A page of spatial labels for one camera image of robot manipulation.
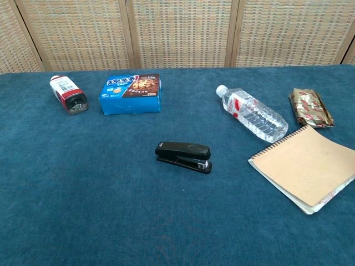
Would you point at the yellow spiral notebook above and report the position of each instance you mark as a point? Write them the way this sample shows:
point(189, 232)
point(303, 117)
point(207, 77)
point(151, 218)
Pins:
point(308, 166)

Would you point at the woven folding screen panel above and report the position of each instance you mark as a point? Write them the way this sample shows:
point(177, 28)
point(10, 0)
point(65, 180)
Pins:
point(349, 52)
point(80, 33)
point(183, 33)
point(14, 44)
point(288, 33)

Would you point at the blue carpet table cover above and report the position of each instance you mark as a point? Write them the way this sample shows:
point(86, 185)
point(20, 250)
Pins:
point(111, 199)

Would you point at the red white drink bottle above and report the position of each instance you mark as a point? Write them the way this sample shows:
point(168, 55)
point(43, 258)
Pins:
point(68, 92)

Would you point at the black stapler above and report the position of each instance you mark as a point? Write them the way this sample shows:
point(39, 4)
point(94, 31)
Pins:
point(183, 153)

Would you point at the clear round water bottle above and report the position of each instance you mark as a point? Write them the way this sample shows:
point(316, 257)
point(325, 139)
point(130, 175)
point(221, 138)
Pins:
point(255, 113)

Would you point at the gold red snack packet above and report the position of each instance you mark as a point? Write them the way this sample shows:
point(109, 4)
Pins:
point(310, 108)

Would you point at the blue cookie box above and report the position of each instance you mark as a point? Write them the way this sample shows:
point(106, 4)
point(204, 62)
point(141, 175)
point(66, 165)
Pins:
point(130, 97)

